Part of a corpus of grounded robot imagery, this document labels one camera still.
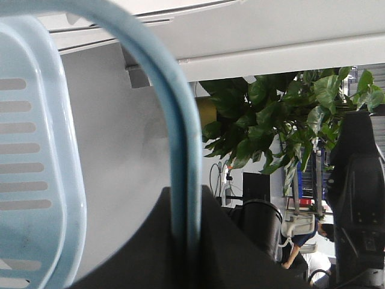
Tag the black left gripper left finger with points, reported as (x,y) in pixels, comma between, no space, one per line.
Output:
(145,261)

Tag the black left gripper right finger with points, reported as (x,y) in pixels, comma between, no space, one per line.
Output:
(228,259)

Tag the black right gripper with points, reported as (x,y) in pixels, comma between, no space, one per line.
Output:
(356,196)

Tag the light blue plastic basket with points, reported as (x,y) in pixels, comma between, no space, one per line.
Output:
(43,206)

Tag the white office chair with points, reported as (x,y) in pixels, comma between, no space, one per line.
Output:
(294,225)

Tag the green potted plant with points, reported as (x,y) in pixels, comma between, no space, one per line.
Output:
(283,117)

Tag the yellow plant pot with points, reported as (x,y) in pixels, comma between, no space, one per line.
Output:
(207,110)

